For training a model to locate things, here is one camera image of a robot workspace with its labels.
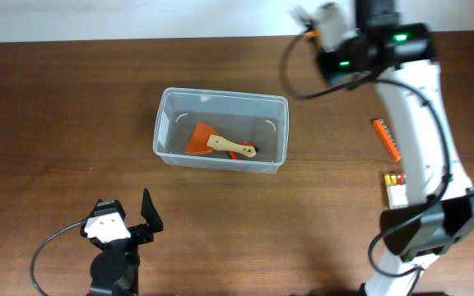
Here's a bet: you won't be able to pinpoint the orange screwdriver bit holder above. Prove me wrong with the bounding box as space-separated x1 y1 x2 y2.
371 118 402 162

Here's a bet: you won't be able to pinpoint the orange scraper wooden handle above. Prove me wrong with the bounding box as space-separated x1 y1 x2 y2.
185 122 257 158

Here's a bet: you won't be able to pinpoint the red handled cutting pliers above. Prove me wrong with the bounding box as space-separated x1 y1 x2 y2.
228 142 259 169

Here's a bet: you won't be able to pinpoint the small screwdriver set case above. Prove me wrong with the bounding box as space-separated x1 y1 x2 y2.
383 173 408 210

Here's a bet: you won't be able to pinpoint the orange black needle-nose pliers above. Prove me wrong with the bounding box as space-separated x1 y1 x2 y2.
303 30 320 41

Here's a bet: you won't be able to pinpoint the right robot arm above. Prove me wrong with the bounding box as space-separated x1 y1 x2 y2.
314 1 474 295

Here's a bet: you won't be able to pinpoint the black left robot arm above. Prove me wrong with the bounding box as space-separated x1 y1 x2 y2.
81 189 164 296

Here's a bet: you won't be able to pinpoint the clear plastic container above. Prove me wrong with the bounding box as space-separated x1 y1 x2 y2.
153 87 290 173

